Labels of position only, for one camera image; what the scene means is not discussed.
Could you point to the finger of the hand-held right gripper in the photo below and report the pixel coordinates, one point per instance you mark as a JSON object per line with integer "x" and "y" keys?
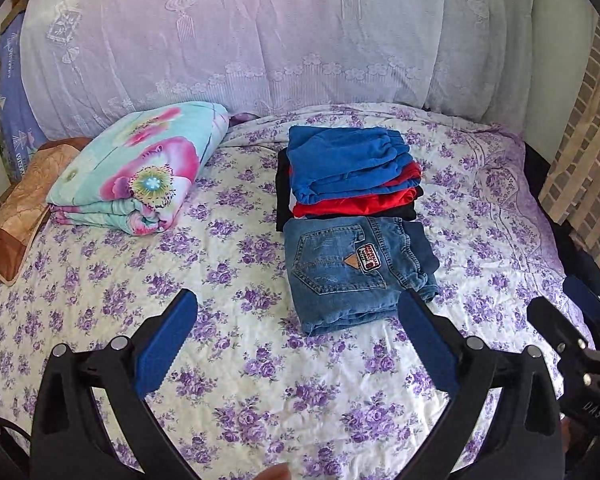
{"x": 555, "y": 325}
{"x": 585, "y": 295}

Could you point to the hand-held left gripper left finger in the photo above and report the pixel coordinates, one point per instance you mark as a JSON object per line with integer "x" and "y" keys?
{"x": 167, "y": 345}

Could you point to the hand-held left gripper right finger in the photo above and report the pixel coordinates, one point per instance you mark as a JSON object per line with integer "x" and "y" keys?
{"x": 430, "y": 345}

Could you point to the blue denim pants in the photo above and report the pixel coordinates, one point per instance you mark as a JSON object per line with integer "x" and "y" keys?
{"x": 340, "y": 280}

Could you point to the person's left hand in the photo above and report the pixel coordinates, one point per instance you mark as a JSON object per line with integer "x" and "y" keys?
{"x": 274, "y": 473}

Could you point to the purple floral bedspread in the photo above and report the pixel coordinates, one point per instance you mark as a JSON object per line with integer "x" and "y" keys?
{"x": 230, "y": 260}

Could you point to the brick pattern curtain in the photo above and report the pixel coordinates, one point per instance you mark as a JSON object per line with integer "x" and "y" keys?
{"x": 590, "y": 160}

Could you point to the folded red garment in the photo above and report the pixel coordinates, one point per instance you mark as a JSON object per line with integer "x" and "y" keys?
{"x": 360, "y": 205}

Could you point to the folded teal floral blanket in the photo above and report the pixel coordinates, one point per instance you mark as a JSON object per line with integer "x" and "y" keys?
{"x": 145, "y": 170}

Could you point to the stack of folded clothes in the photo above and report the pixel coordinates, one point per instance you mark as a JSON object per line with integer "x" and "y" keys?
{"x": 282, "y": 195}

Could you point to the brown pillow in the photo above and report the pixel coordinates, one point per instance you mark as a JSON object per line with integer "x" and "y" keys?
{"x": 25, "y": 210}

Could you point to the folded blue garment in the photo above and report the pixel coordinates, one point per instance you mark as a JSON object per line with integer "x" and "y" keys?
{"x": 345, "y": 160}

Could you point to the blue patterned cloth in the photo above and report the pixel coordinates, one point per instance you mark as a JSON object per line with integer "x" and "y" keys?
{"x": 15, "y": 100}

